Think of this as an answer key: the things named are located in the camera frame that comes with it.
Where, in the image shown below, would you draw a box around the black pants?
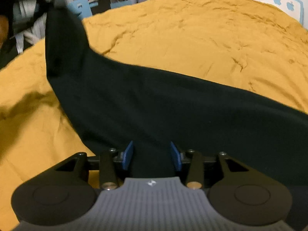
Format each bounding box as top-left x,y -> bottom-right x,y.
44,6 -> 308,231

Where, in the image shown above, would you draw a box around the mustard yellow bedspread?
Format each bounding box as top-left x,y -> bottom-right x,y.
1,0 -> 307,230

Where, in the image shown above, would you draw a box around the blue smiley chair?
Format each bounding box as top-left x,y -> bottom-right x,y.
67,0 -> 98,20

